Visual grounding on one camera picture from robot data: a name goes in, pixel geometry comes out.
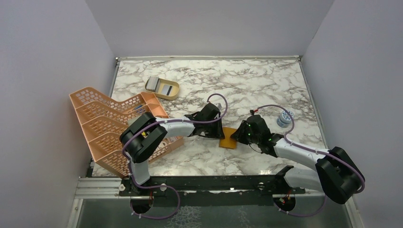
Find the loose striped card in tray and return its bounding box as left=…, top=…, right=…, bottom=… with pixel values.
left=160, top=85, right=173, bottom=96

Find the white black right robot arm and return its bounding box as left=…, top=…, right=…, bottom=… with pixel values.
left=231, top=115, right=365, bottom=204

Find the aluminium table frame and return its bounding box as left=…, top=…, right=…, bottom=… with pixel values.
left=70, top=58, right=365, bottom=228

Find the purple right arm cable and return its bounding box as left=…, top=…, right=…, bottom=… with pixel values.
left=250, top=104, right=366, bottom=218

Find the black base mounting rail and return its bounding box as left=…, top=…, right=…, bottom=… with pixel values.
left=118, top=175, right=306, bottom=207

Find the yellow leather card holder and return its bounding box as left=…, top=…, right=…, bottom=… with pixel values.
left=219, top=127, right=237, bottom=149

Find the beige oval plastic tray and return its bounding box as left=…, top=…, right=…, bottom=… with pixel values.
left=144, top=76, right=180, bottom=100

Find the blue white small jar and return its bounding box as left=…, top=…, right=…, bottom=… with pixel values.
left=277, top=110, right=294, bottom=128

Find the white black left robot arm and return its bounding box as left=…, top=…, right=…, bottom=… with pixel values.
left=119, top=103, right=224, bottom=195

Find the stack of grey cards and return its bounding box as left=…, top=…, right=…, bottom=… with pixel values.
left=145, top=76, right=160, bottom=92

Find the pink plastic desk organizer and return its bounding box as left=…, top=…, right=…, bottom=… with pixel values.
left=69, top=87, right=168, bottom=178

